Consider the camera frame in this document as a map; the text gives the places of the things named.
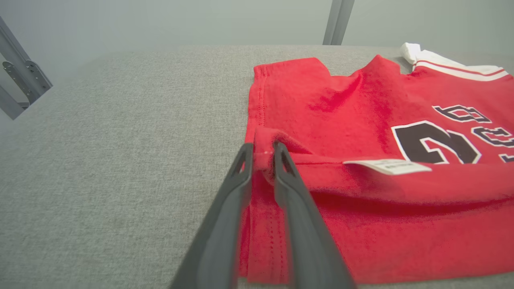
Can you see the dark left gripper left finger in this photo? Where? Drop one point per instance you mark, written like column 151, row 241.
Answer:
column 219, row 241

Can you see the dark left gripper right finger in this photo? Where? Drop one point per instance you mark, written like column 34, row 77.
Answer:
column 309, row 241

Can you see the red jersey white trim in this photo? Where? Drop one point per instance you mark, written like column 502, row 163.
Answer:
column 361, row 224

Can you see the grey fabric sofa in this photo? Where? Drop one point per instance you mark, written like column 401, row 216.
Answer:
column 120, row 160

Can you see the grey metal double post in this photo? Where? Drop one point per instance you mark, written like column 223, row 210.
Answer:
column 338, row 22

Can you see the grey metal frame with bracket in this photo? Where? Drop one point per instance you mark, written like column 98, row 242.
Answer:
column 20, row 72

